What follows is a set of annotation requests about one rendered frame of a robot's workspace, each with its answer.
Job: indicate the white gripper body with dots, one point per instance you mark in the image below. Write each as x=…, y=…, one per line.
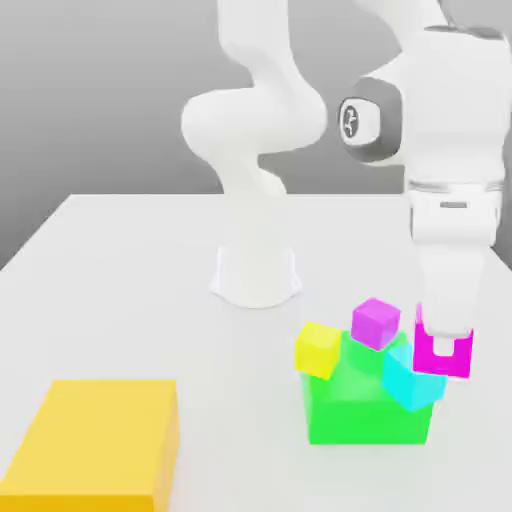
x=454, y=260

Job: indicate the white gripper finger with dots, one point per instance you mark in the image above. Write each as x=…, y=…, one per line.
x=443, y=347

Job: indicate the small magenta cube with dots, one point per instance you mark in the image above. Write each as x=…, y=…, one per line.
x=424, y=360

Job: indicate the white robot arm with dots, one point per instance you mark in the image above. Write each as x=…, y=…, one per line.
x=256, y=120

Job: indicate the small cyan cube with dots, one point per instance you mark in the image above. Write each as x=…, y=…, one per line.
x=408, y=384

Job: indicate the small violet cube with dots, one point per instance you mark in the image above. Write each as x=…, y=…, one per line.
x=374, y=324

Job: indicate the small yellow cube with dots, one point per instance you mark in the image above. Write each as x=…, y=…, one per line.
x=316, y=352

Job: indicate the large green box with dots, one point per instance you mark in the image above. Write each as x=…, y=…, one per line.
x=360, y=416

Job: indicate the large orange box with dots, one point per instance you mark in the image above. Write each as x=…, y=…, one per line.
x=88, y=444

